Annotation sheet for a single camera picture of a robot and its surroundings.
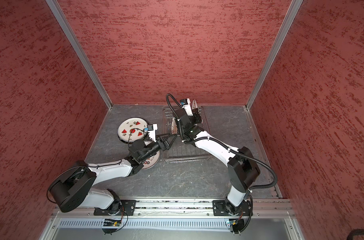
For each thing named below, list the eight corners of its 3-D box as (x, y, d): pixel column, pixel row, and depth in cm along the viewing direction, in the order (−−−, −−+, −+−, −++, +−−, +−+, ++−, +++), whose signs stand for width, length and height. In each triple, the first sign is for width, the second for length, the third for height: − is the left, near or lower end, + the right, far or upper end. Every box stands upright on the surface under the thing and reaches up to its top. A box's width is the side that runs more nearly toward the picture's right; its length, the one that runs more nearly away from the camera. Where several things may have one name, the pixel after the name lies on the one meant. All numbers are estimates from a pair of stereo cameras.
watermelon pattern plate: (116, 141, 101) (114, 139, 98) (123, 120, 113) (122, 117, 110) (144, 142, 101) (142, 139, 98) (148, 120, 113) (147, 117, 110)
